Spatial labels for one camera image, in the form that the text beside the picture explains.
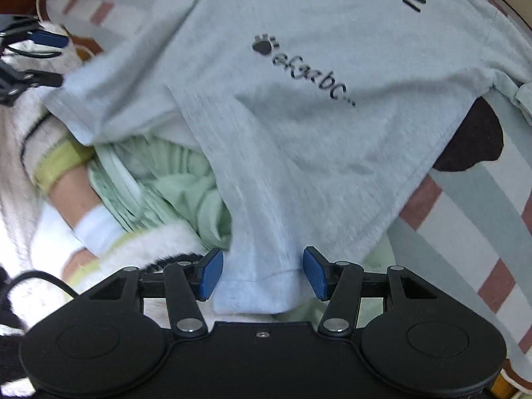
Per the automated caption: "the light grey t-shirt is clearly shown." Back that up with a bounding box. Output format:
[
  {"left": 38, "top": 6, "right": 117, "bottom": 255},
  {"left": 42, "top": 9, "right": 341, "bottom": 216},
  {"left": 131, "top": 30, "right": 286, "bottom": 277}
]
[{"left": 42, "top": 0, "right": 532, "bottom": 314}]

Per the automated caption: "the person's leg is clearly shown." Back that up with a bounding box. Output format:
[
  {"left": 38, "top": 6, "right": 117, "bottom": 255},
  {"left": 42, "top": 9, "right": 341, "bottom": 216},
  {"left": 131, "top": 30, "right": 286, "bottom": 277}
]
[{"left": 44, "top": 164, "right": 104, "bottom": 283}]

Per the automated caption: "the green striped pajamas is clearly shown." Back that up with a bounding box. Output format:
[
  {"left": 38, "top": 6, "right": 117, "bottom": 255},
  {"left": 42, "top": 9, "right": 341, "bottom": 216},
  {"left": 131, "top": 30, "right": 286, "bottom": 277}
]
[{"left": 85, "top": 133, "right": 395, "bottom": 325}]

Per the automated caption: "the checked cartoon rug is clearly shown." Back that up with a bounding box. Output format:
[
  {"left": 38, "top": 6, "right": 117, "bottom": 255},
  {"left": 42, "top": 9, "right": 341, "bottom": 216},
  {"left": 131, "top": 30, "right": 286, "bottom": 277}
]
[{"left": 37, "top": 0, "right": 532, "bottom": 399}]

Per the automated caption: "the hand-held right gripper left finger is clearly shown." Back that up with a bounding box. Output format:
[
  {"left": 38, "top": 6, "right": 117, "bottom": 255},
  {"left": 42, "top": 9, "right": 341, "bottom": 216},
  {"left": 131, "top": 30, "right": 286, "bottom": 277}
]
[{"left": 87, "top": 248, "right": 225, "bottom": 338}]

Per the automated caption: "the white fluffy robe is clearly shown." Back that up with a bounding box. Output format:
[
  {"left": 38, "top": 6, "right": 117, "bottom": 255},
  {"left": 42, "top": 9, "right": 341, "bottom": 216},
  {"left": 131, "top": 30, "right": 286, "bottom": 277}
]
[{"left": 0, "top": 46, "right": 206, "bottom": 341}]

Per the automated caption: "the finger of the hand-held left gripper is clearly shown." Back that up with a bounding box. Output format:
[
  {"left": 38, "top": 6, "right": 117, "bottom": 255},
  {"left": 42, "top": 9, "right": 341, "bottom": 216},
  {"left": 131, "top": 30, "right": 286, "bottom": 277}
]
[
  {"left": 4, "top": 28, "right": 70, "bottom": 58},
  {"left": 8, "top": 68, "right": 65, "bottom": 89}
]

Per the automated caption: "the white sock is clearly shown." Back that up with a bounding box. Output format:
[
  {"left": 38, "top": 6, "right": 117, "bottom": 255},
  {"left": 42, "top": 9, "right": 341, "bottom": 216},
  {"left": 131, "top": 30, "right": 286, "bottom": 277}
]
[{"left": 31, "top": 203, "right": 123, "bottom": 275}]

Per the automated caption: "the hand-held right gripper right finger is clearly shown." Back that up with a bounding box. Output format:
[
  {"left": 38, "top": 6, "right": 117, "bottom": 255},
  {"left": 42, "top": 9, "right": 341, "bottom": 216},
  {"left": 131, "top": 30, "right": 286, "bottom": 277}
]
[{"left": 303, "top": 246, "right": 439, "bottom": 338}]

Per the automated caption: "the black cable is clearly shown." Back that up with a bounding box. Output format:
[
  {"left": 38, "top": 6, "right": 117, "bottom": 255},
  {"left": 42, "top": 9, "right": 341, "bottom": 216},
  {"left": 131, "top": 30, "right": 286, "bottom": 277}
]
[{"left": 0, "top": 270, "right": 81, "bottom": 301}]

